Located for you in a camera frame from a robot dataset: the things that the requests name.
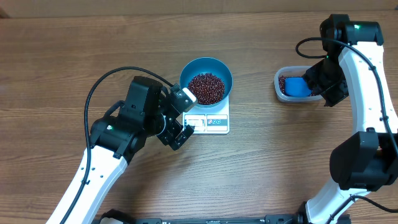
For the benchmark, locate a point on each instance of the red beans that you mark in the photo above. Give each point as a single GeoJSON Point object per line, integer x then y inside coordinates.
{"type": "Point", "coordinates": [208, 88]}

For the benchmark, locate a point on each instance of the blue plastic measuring scoop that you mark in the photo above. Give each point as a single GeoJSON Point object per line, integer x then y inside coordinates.
{"type": "Point", "coordinates": [296, 87]}

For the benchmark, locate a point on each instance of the clear plastic container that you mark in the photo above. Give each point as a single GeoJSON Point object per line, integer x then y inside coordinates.
{"type": "Point", "coordinates": [292, 71]}

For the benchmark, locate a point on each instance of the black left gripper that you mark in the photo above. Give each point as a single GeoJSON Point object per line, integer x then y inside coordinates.
{"type": "Point", "coordinates": [170, 137]}

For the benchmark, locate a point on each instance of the teal metal bowl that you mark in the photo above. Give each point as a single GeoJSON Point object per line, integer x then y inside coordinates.
{"type": "Point", "coordinates": [206, 65]}

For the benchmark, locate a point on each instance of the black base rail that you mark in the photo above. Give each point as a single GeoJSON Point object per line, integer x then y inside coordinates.
{"type": "Point", "coordinates": [115, 216]}

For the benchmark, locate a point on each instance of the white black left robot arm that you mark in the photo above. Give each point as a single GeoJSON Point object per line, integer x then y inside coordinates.
{"type": "Point", "coordinates": [150, 109]}

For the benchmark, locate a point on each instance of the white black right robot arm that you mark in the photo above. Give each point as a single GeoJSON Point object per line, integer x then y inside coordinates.
{"type": "Point", "coordinates": [352, 67]}

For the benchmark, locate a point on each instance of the white digital kitchen scale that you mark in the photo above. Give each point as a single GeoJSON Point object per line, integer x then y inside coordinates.
{"type": "Point", "coordinates": [207, 119]}

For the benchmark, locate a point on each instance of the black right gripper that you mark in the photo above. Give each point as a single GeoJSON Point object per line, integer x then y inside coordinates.
{"type": "Point", "coordinates": [333, 96]}

